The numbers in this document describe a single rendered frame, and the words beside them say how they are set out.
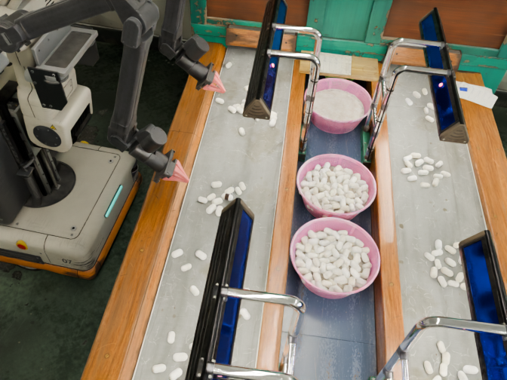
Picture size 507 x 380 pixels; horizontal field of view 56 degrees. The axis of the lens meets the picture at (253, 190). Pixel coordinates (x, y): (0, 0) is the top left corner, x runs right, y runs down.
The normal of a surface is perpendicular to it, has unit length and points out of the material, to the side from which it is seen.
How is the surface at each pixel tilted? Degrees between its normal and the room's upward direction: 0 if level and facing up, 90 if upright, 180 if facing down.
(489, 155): 0
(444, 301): 0
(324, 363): 0
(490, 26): 90
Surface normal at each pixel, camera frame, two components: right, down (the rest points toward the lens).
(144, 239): 0.05, -0.64
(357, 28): -0.13, 0.76
